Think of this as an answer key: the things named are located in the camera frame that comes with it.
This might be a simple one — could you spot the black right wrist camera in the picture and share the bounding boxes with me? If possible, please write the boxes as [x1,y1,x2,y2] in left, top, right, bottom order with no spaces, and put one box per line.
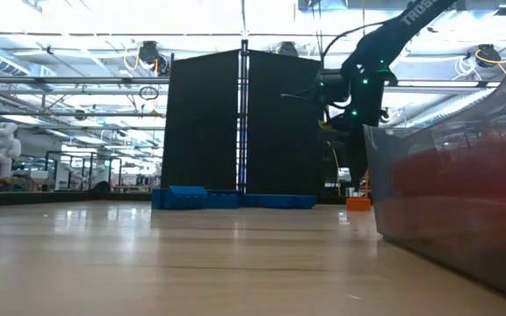
[316,72,351,105]

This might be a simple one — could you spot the orange toy brick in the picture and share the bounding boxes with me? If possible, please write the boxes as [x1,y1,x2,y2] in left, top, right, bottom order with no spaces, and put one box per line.
[346,196,372,212]

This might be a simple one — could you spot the black folding partition screen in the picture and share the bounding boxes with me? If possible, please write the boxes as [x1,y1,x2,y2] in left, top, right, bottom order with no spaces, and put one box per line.
[161,39,327,197]

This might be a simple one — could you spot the black ceiling cable reel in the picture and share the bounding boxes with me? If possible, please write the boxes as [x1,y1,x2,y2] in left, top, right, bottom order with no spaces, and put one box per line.
[474,43,506,75]
[123,40,170,76]
[276,40,300,58]

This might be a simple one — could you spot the clear plastic bin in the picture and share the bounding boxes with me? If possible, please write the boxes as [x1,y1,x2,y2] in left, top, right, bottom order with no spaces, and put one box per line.
[362,17,506,304]

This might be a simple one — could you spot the black equipment box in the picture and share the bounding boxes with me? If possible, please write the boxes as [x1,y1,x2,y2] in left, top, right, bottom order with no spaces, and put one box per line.
[322,131,355,197]

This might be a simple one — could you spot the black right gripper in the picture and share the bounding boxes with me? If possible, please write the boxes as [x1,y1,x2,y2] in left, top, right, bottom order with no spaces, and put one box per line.
[329,63,398,192]

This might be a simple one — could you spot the grey ceiling rail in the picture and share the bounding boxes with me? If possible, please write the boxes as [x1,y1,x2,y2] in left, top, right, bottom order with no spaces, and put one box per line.
[0,75,170,84]

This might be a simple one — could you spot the black background workstation frame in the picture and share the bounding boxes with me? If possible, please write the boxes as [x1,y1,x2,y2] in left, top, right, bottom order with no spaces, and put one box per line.
[44,148,122,190]

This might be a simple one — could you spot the black hanging cable loop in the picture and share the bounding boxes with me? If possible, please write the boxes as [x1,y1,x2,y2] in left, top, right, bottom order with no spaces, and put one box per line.
[138,85,160,101]

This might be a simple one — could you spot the black aluminium table frame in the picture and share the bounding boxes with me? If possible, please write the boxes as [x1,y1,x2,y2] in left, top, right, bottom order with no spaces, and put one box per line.
[0,190,153,208]

